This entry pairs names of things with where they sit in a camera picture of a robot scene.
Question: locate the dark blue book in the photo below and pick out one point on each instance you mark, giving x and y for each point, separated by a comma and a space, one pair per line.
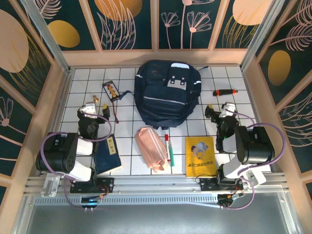
107, 158

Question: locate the yellow book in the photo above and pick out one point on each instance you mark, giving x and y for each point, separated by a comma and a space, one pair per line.
200, 158

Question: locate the navy blue backpack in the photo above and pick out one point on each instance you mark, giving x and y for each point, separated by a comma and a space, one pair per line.
161, 102

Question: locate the pink pencil case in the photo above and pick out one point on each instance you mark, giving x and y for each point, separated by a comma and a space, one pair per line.
151, 148

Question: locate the green marker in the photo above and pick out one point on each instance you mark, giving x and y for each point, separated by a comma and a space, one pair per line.
171, 156

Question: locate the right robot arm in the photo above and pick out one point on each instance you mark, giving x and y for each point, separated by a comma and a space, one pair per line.
256, 148

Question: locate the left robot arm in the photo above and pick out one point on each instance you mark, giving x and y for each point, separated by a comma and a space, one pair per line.
56, 156

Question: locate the small brass chess piece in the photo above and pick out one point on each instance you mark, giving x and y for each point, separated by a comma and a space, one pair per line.
95, 98

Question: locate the black framed orange figurine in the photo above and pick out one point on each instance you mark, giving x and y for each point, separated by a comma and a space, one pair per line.
111, 91

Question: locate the red black screwdriver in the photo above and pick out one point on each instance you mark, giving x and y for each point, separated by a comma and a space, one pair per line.
224, 92

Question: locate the red capped white marker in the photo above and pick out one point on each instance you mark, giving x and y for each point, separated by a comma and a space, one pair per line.
167, 146

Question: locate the grey metal panel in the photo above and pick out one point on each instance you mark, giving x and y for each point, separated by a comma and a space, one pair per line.
156, 219

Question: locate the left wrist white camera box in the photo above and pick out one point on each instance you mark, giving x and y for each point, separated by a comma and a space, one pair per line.
89, 109

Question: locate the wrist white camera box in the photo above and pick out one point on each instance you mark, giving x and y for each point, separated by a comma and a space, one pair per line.
229, 107
89, 109

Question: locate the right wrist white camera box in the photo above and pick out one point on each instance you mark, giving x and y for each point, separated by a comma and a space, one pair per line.
229, 107

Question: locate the white plastic hollow bracket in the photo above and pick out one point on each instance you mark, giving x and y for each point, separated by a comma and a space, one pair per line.
258, 179

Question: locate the white plastic clamp bracket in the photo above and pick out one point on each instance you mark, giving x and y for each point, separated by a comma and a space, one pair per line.
50, 185

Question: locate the aluminium frame post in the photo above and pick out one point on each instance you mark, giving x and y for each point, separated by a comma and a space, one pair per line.
50, 41
261, 36

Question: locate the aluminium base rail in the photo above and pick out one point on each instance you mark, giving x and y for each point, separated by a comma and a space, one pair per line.
156, 186

